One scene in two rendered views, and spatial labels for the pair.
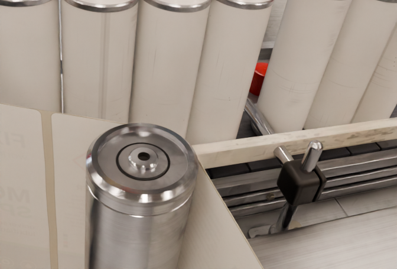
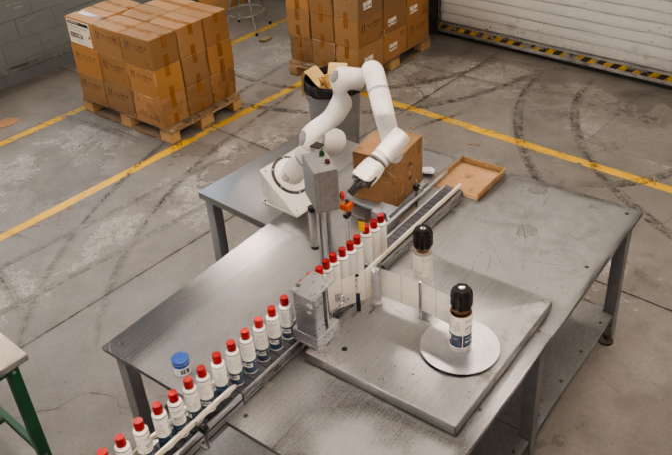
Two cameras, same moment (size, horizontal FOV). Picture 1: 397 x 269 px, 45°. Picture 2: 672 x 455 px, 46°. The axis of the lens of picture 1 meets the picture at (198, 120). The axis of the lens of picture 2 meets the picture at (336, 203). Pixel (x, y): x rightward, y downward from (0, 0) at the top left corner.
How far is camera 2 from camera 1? 307 cm
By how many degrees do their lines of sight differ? 19
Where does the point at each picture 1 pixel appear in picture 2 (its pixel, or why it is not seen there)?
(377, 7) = (376, 233)
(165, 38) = (353, 258)
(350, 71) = (376, 245)
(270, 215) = not seen: hidden behind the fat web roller
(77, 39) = (343, 265)
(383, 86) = (383, 243)
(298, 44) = (366, 246)
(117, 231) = (377, 275)
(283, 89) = (367, 255)
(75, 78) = (343, 271)
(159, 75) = (353, 264)
